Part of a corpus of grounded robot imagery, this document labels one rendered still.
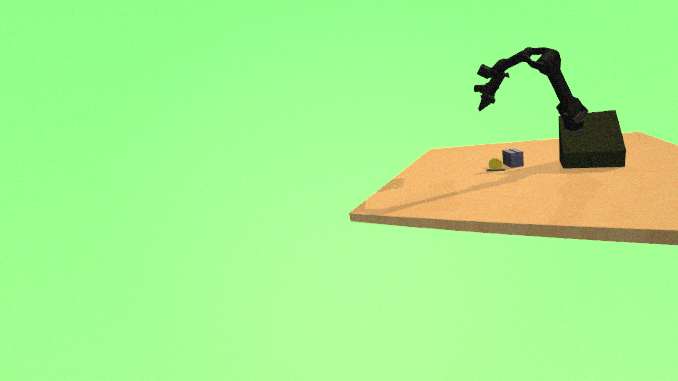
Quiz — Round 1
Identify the thin gold coin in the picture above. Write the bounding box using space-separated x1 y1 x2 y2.
488 158 503 170

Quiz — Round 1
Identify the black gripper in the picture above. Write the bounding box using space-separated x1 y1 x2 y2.
478 81 500 111

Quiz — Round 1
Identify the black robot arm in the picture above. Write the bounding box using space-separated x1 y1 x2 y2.
477 46 589 133

